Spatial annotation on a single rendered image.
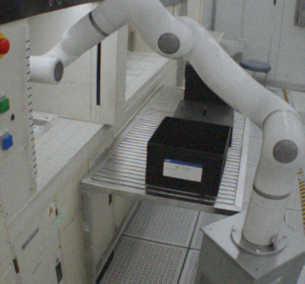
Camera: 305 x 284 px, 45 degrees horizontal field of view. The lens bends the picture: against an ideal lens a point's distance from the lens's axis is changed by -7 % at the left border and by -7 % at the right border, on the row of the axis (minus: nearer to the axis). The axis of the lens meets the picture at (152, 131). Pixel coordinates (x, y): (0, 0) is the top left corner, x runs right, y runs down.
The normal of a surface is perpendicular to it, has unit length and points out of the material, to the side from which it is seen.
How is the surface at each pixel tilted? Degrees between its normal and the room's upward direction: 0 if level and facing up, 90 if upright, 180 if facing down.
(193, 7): 90
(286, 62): 90
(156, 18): 51
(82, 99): 90
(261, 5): 90
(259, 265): 0
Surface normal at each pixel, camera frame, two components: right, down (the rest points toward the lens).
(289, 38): -0.25, 0.38
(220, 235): 0.05, -0.91
